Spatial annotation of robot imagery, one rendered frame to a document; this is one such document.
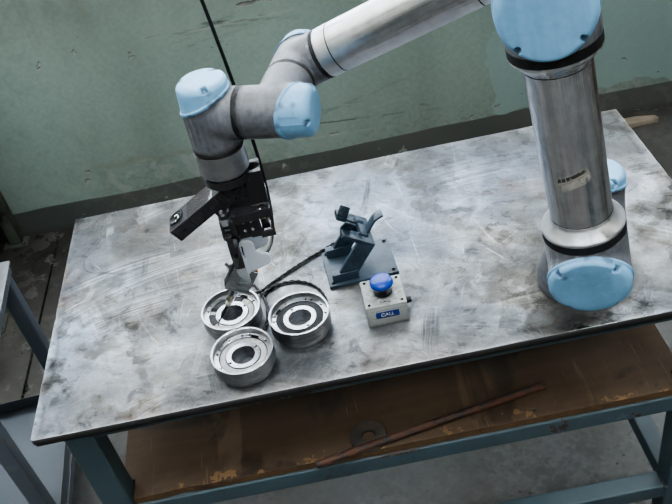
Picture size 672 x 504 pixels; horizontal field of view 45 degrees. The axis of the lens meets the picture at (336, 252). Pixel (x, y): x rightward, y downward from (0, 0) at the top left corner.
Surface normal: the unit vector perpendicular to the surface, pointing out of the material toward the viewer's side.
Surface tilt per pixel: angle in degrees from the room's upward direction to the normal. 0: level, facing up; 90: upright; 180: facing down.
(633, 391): 0
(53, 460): 0
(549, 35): 82
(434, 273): 0
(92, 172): 90
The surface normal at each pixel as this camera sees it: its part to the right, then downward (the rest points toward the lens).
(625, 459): -0.16, -0.75
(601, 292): -0.15, 0.75
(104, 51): 0.12, 0.63
